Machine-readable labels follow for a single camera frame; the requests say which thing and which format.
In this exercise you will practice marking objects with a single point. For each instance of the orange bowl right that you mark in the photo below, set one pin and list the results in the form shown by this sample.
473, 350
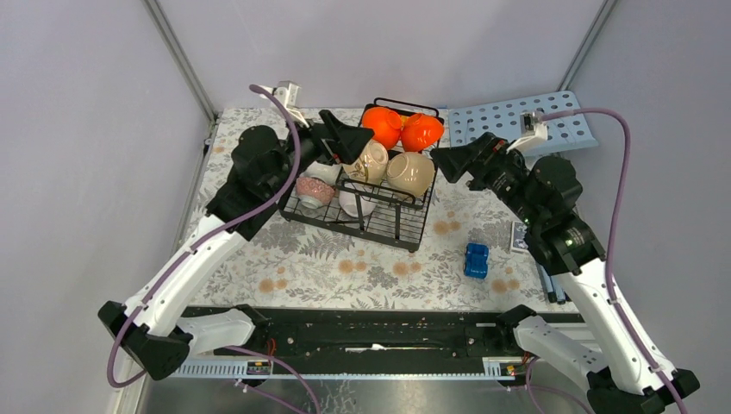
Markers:
420, 132

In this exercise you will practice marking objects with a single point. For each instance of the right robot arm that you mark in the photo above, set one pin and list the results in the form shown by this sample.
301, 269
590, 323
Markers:
628, 373

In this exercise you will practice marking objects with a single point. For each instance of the blue tripod legs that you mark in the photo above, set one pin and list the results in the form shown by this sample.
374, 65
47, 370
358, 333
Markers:
554, 291

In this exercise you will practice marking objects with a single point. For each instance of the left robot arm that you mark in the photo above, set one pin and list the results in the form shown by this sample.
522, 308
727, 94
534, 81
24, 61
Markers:
150, 326

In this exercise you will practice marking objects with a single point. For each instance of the blue card deck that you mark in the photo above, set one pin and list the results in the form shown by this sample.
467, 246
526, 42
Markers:
517, 237

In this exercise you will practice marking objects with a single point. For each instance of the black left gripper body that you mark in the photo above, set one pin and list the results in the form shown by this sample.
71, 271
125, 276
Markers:
328, 151

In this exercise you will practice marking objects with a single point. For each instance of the orange bowl left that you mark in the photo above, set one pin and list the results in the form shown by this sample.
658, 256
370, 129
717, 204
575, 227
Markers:
385, 123

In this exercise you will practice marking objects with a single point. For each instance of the pink patterned bowl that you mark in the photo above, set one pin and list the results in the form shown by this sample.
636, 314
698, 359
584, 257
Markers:
313, 193

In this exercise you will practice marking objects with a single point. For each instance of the blue perforated stand tray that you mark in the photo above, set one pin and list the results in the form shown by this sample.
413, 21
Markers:
502, 119

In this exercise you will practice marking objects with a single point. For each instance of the floral table mat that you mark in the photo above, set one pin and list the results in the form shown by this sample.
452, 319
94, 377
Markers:
293, 264

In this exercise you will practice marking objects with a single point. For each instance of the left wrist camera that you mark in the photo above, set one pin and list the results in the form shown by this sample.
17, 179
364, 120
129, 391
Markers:
286, 92

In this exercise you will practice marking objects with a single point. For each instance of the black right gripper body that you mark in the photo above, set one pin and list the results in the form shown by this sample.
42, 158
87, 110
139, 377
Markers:
499, 172

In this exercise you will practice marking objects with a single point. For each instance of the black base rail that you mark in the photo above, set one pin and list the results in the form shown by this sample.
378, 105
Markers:
381, 342

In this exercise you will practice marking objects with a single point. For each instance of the orange bowl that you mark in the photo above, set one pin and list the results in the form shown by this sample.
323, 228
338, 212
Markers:
385, 123
420, 132

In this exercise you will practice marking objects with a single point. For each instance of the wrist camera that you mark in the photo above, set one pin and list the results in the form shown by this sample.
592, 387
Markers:
286, 92
533, 132

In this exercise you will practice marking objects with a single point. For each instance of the plain beige bowl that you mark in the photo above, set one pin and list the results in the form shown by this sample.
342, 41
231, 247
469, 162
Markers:
410, 172

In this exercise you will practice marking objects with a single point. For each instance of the blue toy car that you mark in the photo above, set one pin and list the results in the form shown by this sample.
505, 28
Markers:
476, 260

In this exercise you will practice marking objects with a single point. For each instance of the white bowl in rack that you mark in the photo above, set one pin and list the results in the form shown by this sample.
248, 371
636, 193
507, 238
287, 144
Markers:
325, 173

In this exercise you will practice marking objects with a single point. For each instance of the black wire dish rack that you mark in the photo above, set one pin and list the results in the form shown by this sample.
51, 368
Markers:
384, 197

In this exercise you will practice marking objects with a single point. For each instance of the beige patterned bowl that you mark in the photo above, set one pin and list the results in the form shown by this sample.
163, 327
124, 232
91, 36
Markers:
371, 166

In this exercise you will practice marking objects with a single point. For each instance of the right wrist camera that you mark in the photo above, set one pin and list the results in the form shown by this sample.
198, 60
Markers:
533, 132

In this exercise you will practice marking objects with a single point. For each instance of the white bowl front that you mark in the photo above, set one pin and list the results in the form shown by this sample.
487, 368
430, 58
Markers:
355, 205

